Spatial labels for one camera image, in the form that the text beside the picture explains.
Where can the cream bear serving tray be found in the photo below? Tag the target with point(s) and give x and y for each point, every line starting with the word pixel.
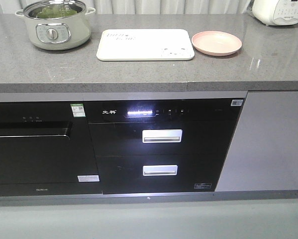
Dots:
pixel 145 45

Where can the pink round plate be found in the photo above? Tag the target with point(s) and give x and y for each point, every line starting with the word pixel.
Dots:
pixel 216 43

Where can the green lettuce leaf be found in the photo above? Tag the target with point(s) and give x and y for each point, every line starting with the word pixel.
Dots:
pixel 55 11

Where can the black disinfection cabinet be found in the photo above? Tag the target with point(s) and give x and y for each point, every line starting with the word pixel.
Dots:
pixel 116 131

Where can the green energy label sticker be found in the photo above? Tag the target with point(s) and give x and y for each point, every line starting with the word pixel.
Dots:
pixel 78 110

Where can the white label sticker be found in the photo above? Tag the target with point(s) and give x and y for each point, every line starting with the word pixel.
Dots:
pixel 88 178

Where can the black built-in dishwasher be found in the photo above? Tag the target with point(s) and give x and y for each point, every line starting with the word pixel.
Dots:
pixel 43 149

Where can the grey cabinet door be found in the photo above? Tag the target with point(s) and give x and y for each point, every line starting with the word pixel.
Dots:
pixel 263 154

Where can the green electric cooking pot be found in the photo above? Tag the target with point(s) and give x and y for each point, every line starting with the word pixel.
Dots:
pixel 57 33

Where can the white rice cooker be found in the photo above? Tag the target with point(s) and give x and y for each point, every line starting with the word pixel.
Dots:
pixel 276 12

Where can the upper silver drawer handle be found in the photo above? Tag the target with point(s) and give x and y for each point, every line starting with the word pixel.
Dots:
pixel 162 136

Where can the silver drawer handle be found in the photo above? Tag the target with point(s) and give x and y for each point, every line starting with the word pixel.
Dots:
pixel 162 136
pixel 160 170

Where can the lower silver drawer handle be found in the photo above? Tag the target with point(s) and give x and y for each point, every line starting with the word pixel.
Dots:
pixel 160 170

